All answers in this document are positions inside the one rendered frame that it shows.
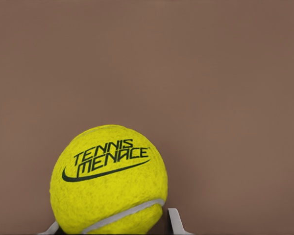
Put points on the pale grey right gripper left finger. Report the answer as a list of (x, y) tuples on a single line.
[(52, 229)]

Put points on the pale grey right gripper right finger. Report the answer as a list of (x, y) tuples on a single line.
[(177, 222)]

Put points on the yellow tennis ball with print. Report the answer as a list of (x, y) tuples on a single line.
[(107, 186)]

